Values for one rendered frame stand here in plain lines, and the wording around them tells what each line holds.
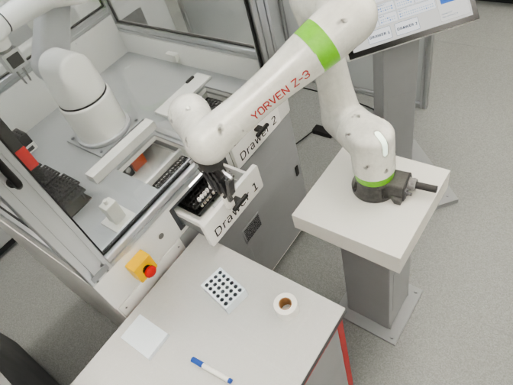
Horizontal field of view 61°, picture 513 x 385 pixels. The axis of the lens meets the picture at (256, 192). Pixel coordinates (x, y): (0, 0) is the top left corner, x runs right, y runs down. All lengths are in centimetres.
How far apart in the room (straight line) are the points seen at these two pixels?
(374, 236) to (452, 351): 89
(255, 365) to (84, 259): 55
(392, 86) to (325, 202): 83
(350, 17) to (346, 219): 63
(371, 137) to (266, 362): 69
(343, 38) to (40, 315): 225
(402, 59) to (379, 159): 82
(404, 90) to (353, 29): 115
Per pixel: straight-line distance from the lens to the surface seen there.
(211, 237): 140
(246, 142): 161
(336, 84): 129
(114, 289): 143
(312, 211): 142
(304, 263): 229
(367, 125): 129
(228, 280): 140
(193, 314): 140
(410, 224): 136
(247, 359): 130
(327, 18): 101
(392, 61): 201
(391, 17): 185
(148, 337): 141
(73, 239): 125
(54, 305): 274
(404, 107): 220
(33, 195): 114
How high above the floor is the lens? 194
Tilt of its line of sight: 47 degrees down
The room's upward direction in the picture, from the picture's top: 19 degrees counter-clockwise
